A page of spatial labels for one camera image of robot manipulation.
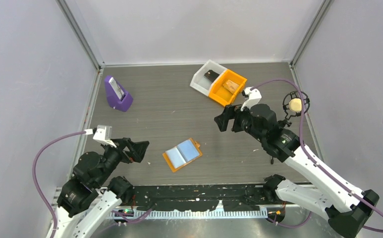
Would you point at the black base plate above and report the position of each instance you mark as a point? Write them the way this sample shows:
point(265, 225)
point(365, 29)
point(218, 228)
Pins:
point(201, 198)

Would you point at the microphone with shock mount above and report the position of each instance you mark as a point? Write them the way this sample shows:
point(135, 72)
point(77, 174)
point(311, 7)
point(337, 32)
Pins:
point(293, 104)

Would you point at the clear card in orange bin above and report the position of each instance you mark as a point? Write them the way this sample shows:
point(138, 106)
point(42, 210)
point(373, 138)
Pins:
point(232, 88)

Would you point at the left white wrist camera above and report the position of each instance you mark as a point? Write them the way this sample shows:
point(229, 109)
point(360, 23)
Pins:
point(101, 134)

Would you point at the gold credit card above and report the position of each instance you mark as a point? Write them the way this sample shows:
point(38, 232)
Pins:
point(230, 82)
point(230, 85)

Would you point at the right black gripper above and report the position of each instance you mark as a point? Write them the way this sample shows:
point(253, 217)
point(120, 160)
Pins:
point(230, 112)

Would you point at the purple stand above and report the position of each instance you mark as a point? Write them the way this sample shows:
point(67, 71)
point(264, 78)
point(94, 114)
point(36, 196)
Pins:
point(113, 100)

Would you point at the orange card holder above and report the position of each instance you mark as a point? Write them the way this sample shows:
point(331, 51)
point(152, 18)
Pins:
point(182, 154)

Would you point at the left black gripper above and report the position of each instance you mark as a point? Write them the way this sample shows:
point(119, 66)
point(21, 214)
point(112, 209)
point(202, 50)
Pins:
point(137, 149)

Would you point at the black card in white bin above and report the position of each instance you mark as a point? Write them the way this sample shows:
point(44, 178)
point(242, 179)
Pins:
point(211, 75)

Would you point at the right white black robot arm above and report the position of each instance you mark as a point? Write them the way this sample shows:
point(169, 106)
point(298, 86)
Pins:
point(285, 145)

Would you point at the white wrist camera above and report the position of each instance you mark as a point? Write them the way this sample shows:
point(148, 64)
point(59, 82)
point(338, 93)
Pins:
point(252, 96)
point(101, 134)

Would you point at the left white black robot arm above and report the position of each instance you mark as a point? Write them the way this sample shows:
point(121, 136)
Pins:
point(74, 216)

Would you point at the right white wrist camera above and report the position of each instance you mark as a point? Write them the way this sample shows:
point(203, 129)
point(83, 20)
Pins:
point(252, 96)

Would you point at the black microphone tripod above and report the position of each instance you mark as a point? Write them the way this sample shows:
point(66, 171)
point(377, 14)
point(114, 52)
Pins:
point(284, 123)

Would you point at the white card in purple stand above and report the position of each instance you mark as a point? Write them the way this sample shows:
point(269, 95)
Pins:
point(116, 88)

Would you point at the orange plastic bin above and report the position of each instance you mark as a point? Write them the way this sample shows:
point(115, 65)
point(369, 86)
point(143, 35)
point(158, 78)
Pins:
point(220, 94)

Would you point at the aluminium frame rail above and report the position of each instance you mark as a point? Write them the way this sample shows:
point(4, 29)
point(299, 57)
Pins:
point(197, 214)

